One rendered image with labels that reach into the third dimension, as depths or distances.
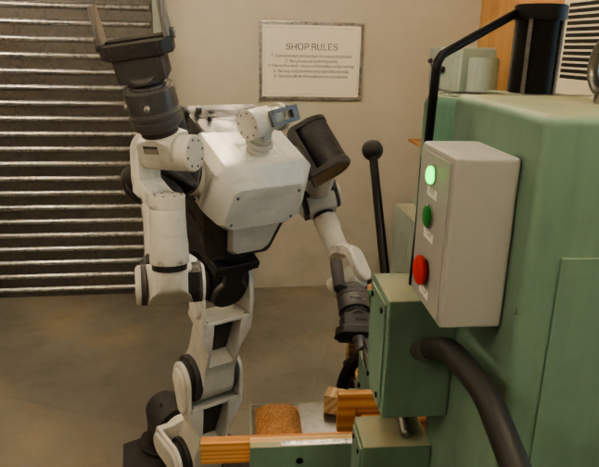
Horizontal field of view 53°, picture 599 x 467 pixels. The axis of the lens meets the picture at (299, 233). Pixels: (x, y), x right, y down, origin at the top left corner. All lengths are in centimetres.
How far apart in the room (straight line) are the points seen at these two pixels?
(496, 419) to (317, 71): 341
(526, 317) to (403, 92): 347
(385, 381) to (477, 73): 241
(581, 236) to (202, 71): 337
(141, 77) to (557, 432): 79
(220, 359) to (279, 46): 240
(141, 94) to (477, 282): 67
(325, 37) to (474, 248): 333
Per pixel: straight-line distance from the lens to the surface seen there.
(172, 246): 111
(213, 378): 182
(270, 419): 114
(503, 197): 56
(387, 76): 395
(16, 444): 284
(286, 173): 139
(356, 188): 400
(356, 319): 162
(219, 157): 134
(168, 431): 218
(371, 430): 85
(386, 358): 71
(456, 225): 55
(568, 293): 57
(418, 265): 60
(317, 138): 152
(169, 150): 107
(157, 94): 104
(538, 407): 62
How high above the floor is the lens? 157
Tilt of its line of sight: 17 degrees down
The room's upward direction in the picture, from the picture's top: 1 degrees clockwise
